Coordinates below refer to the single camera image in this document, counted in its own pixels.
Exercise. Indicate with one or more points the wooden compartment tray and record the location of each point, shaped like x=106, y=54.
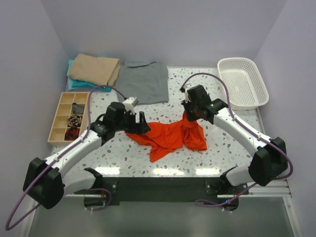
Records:
x=63, y=112

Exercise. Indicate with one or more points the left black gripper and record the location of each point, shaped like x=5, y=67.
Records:
x=140, y=128

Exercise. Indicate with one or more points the beige folded t-shirt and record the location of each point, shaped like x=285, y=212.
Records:
x=95, y=70

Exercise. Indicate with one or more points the white plastic basket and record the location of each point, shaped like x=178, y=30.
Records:
x=246, y=88

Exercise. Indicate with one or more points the grey item in tray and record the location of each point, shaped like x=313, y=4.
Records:
x=77, y=109

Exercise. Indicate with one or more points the black white patterned item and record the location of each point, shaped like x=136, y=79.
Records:
x=74, y=120

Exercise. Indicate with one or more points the teal folded t-shirt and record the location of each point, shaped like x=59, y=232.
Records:
x=77, y=85

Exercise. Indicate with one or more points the red black patterned item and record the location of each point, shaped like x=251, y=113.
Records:
x=72, y=133

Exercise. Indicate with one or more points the orange t-shirt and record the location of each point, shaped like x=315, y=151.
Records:
x=166, y=138

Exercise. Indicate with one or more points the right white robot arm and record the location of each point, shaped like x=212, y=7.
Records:
x=268, y=160

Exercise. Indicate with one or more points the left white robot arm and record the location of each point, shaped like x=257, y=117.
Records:
x=45, y=181

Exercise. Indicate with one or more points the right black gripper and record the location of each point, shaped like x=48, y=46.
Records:
x=186, y=104

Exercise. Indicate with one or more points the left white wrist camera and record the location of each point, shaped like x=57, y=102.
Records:
x=130, y=103

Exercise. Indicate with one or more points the grey folded t-shirt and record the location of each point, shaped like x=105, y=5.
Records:
x=148, y=82

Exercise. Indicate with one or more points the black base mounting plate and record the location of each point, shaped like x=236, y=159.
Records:
x=166, y=189

